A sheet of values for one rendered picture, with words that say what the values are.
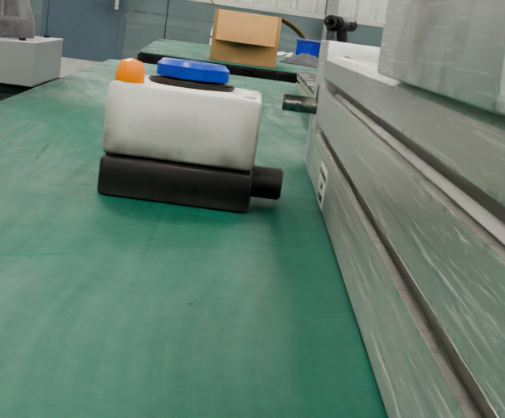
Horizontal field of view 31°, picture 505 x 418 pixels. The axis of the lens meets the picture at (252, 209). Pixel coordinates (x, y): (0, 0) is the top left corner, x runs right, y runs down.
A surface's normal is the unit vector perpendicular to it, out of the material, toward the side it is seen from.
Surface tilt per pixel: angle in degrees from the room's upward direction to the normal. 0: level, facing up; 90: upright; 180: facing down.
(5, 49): 90
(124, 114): 90
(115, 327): 0
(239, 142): 90
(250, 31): 68
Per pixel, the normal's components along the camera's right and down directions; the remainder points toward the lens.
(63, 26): 0.06, 0.19
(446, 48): -0.99, -0.13
